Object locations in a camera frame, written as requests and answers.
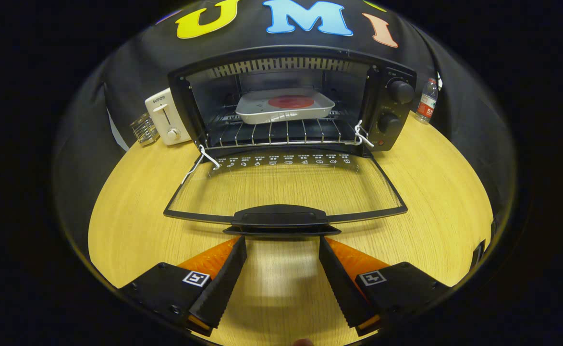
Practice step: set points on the clear plastic water bottle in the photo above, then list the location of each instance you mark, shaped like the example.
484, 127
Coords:
426, 103

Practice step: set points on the black backdrop cloth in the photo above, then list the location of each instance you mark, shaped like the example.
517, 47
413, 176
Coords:
132, 72

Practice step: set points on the white square plate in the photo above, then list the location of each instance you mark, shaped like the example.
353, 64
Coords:
262, 113

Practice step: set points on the black toaster oven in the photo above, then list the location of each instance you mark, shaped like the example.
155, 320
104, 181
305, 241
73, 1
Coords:
310, 52

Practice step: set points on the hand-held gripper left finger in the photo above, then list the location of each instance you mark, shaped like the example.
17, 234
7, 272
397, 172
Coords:
224, 288

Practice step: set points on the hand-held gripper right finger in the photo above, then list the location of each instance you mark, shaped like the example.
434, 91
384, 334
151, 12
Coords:
341, 288

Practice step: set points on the pink ham slice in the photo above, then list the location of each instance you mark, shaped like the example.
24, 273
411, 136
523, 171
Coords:
291, 101

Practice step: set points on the white bread toaster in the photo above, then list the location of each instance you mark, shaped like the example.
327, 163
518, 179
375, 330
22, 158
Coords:
164, 120

